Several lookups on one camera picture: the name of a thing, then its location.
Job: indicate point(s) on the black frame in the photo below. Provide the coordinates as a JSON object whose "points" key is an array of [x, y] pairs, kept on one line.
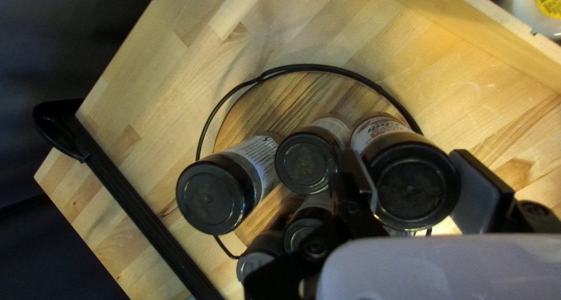
{"points": [[131, 199]]}

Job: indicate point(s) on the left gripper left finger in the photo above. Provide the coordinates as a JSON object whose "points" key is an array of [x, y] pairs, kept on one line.
{"points": [[350, 203]]}

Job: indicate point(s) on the wooden box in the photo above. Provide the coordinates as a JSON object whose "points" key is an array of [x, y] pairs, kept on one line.
{"points": [[482, 32]]}

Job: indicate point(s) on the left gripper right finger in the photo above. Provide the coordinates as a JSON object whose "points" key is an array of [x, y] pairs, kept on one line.
{"points": [[482, 195]]}

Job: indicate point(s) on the spice jar black lid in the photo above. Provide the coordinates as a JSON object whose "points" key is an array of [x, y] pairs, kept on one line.
{"points": [[302, 236], [214, 195], [256, 260], [412, 186], [307, 162]]}

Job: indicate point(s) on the white mayonnaise bottle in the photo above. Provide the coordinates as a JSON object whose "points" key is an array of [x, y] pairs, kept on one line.
{"points": [[532, 6]]}

